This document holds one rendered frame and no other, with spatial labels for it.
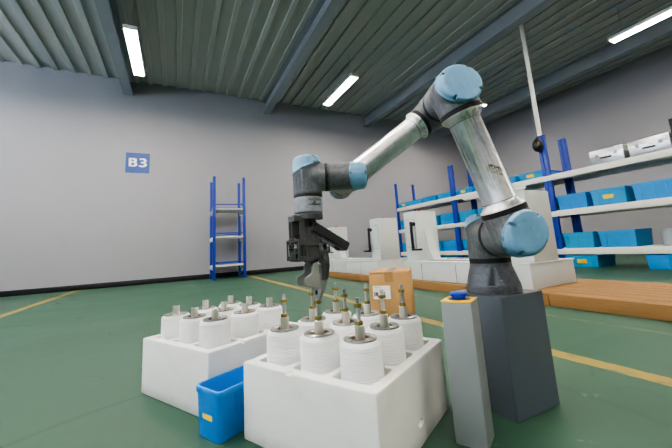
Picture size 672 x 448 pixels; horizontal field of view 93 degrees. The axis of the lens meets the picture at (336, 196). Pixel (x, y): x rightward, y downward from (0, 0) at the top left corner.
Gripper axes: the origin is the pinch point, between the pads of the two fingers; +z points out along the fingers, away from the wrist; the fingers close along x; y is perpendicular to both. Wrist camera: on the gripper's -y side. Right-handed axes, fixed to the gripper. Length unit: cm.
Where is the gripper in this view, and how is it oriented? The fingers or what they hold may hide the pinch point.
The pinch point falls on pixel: (320, 293)
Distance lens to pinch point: 84.0
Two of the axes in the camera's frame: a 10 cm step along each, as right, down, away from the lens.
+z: 0.6, 9.9, -1.6
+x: 5.4, -1.7, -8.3
